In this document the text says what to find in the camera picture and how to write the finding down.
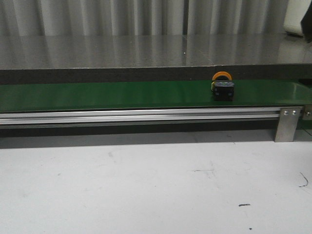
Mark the steel conveyor support bracket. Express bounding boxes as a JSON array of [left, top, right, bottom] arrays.
[[274, 107, 301, 142]]

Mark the green conveyor belt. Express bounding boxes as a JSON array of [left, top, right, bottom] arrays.
[[0, 80, 312, 113]]

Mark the orange push button switch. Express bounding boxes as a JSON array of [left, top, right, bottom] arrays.
[[211, 71, 234, 101]]

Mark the grey pleated curtain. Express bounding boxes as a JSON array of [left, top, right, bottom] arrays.
[[0, 0, 288, 36]]

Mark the steel end bracket with bolt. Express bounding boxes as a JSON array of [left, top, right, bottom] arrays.
[[302, 104, 312, 120]]

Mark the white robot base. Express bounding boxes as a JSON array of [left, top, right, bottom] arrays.
[[283, 0, 312, 37]]

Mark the dark raised platform slab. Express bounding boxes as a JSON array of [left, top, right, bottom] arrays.
[[0, 34, 312, 85]]

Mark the aluminium conveyor side rail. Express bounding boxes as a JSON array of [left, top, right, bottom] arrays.
[[0, 107, 281, 126]]

